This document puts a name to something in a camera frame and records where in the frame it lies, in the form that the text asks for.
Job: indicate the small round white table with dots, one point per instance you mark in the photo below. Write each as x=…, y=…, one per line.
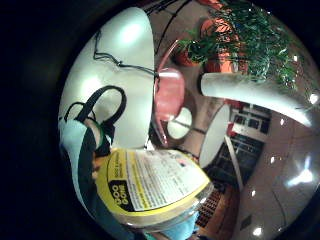
x=180, y=124

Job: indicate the orange plant pot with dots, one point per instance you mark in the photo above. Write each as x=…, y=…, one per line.
x=221, y=64
x=216, y=27

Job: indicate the large green leafy plant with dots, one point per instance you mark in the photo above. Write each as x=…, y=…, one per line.
x=260, y=40

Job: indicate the white shelf unit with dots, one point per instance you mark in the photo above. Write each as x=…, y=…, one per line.
x=248, y=122

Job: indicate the small plant in red pot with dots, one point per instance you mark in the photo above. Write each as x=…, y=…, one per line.
x=188, y=53

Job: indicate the dark shelving unit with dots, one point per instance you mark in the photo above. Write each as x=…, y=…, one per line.
x=245, y=155

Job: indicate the clear bottle with yellow label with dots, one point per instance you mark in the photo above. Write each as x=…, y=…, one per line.
x=156, y=181

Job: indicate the red chair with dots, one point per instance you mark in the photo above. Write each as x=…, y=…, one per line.
x=170, y=93

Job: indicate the white column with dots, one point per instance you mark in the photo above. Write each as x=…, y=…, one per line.
x=246, y=91

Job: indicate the the person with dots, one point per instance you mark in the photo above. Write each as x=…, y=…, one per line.
x=181, y=229

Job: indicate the large round white table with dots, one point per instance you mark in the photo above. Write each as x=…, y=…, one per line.
x=215, y=136

